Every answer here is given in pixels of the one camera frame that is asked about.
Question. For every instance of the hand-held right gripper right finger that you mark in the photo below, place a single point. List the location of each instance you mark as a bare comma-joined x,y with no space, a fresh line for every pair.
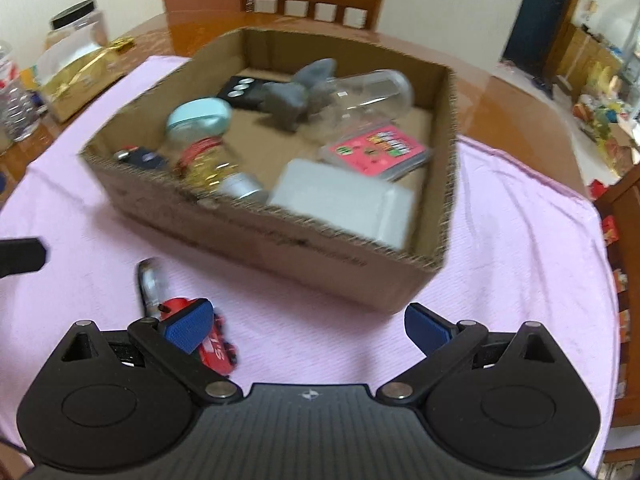
426,329

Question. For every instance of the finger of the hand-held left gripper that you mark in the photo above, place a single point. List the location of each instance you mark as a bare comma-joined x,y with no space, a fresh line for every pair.
20,257

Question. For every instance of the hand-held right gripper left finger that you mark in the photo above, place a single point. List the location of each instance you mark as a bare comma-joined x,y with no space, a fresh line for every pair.
187,327

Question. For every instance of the red toy car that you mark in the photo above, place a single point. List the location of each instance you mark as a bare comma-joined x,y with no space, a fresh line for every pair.
217,345

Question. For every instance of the cardboard box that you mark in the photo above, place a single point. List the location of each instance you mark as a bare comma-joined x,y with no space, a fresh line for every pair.
280,255

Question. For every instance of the white rectangular box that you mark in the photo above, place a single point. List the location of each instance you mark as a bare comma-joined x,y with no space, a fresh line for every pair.
340,200

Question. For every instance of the dark blue small item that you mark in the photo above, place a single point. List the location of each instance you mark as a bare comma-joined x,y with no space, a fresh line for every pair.
142,157

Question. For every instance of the jar with gold contents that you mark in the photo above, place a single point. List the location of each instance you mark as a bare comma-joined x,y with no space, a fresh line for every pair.
215,167

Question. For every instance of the pink card pack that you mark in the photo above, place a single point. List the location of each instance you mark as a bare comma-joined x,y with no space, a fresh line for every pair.
377,152

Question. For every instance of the light blue round case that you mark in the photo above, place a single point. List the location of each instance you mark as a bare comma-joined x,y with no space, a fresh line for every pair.
197,120

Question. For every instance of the dark shiny packet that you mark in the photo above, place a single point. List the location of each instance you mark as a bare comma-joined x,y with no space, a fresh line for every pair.
240,91

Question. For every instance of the small silver metal tool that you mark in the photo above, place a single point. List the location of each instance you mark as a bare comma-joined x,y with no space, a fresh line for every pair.
150,285

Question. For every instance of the pink cloth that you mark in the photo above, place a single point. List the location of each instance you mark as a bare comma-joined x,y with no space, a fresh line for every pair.
525,240

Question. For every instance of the clear water bottle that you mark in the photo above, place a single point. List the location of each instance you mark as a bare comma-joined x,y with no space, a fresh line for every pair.
17,100

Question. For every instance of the gold tissue pack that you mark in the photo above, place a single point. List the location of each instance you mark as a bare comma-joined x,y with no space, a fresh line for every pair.
75,80

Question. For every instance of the clear plastic cup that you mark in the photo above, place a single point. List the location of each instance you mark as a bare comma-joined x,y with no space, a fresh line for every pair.
367,97

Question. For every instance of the plastic jar with black lid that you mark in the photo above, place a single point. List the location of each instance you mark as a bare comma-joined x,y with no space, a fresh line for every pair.
77,22

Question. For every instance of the grey toy figure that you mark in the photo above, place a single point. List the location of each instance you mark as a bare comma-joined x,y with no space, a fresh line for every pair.
295,95

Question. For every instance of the pile of colourful goods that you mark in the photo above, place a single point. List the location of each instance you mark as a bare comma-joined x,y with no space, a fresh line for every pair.
610,110

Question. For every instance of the wooden cabinet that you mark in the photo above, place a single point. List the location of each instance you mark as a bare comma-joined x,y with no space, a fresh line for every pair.
582,57

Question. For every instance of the dark doorway curtain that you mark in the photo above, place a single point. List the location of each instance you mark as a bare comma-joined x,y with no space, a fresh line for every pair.
542,15

